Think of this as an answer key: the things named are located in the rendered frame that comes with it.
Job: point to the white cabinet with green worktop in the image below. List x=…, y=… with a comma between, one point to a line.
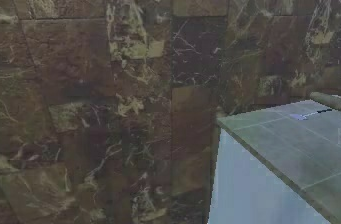
x=278, y=166

